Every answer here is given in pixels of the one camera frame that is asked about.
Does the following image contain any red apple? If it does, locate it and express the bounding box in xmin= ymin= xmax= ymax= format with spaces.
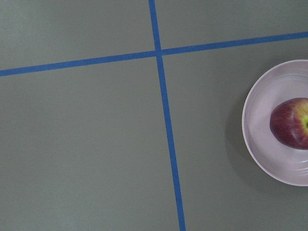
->
xmin=269 ymin=98 xmax=308 ymax=150

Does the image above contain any pink plate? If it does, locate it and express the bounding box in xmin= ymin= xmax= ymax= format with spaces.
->
xmin=242 ymin=60 xmax=308 ymax=187

